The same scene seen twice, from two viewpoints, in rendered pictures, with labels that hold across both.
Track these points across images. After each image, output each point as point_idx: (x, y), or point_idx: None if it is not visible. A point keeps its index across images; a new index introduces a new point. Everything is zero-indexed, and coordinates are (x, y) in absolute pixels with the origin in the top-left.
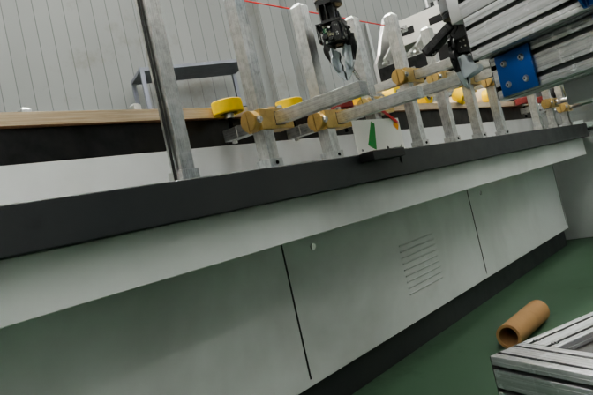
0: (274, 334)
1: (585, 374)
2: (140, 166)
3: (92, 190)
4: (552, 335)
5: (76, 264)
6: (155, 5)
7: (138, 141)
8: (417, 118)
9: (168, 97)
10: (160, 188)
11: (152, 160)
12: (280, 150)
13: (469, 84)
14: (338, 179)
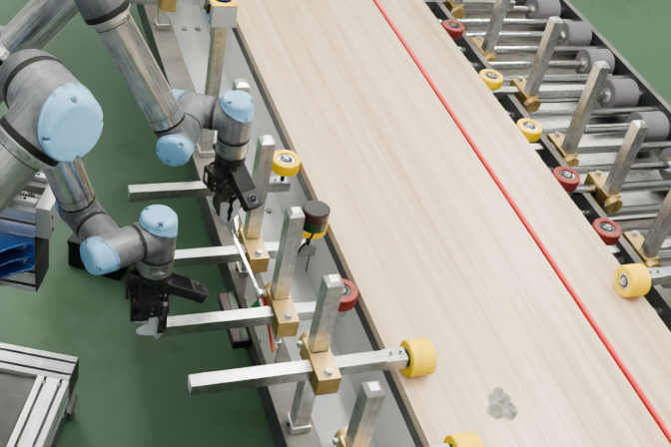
0: None
1: (4, 343)
2: (276, 141)
3: (263, 126)
4: (51, 394)
5: None
6: (211, 50)
7: (279, 127)
8: (295, 396)
9: None
10: None
11: (279, 145)
12: (324, 251)
13: (154, 336)
14: (223, 274)
